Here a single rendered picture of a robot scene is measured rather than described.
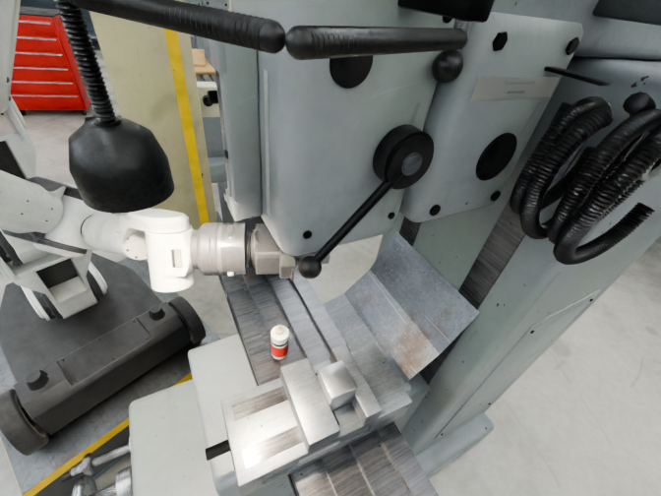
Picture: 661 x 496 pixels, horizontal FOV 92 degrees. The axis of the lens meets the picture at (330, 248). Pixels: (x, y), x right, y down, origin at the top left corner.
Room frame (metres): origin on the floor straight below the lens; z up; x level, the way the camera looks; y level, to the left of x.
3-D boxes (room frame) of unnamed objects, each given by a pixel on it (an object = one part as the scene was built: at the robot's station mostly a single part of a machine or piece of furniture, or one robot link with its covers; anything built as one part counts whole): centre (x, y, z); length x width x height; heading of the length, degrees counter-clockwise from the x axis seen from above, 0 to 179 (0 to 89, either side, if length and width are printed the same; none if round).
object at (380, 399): (0.28, -0.02, 0.96); 0.35 x 0.15 x 0.11; 121
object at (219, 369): (0.43, 0.04, 0.76); 0.50 x 0.35 x 0.12; 123
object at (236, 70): (0.37, 0.13, 1.45); 0.04 x 0.04 x 0.21; 33
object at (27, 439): (0.31, 0.84, 0.50); 0.20 x 0.05 x 0.20; 54
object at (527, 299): (0.76, -0.48, 0.78); 0.50 x 0.47 x 1.56; 123
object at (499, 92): (0.53, -0.13, 1.47); 0.24 x 0.19 x 0.26; 33
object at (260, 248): (0.40, 0.12, 1.24); 0.13 x 0.12 x 0.10; 14
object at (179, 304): (0.74, 0.53, 0.50); 0.20 x 0.05 x 0.20; 54
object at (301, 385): (0.27, 0.00, 0.99); 0.15 x 0.06 x 0.04; 31
